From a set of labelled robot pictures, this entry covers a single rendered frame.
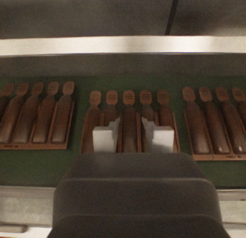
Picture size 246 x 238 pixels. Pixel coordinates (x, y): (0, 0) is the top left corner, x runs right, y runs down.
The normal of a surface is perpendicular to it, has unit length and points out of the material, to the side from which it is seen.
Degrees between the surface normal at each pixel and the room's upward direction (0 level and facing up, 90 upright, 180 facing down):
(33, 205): 0
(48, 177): 2
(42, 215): 0
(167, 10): 90
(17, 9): 90
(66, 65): 90
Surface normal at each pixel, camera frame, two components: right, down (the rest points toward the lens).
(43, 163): -0.03, -0.51
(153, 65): -0.02, 0.86
